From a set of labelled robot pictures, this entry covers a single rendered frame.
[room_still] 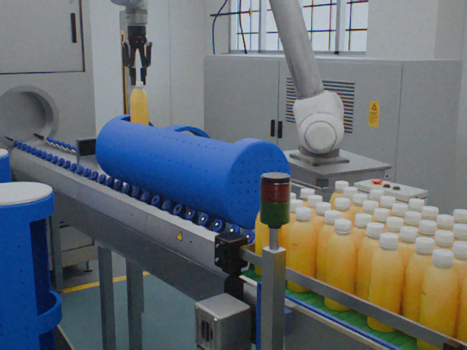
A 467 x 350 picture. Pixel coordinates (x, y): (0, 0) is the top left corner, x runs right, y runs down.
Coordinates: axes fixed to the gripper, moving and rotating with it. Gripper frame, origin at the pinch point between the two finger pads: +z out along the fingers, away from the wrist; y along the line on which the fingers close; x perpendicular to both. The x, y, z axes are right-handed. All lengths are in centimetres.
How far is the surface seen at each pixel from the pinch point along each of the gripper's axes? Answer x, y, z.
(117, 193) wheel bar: 0.8, 11.7, 46.7
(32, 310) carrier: 26, 58, 75
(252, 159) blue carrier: 75, 4, 22
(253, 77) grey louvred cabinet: -115, -162, 10
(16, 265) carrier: 26, 62, 58
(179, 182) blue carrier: 52, 15, 32
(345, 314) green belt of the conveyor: 125, 18, 50
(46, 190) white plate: 19, 48, 36
